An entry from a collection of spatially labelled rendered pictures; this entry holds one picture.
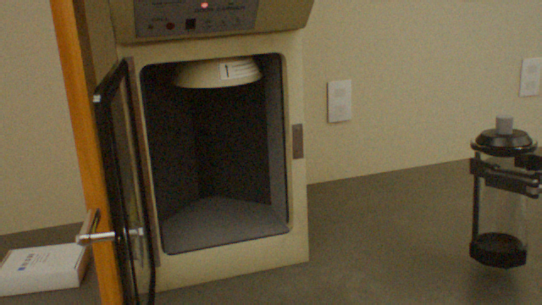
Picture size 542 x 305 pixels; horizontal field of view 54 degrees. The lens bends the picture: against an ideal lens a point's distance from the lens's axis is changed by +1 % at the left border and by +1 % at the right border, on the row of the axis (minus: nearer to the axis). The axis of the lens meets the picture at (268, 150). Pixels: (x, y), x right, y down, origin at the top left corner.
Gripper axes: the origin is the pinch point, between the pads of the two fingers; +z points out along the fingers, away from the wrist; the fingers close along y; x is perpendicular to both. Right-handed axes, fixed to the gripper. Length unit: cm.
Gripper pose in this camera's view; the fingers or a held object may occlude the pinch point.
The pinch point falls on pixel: (503, 163)
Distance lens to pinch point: 104.6
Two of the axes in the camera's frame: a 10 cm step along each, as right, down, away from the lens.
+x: 0.8, 9.7, 2.2
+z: -2.8, -1.9, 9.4
